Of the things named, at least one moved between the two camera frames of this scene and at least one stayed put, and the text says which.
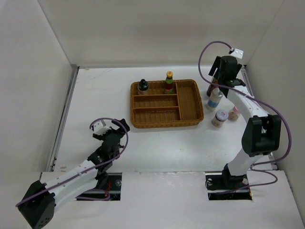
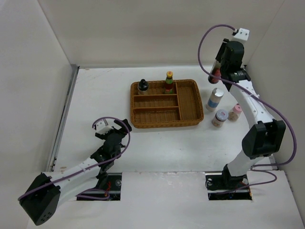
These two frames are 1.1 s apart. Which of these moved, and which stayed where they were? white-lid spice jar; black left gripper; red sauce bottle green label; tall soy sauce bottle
Moved: tall soy sauce bottle
Stayed: red sauce bottle green label; black left gripper; white-lid spice jar
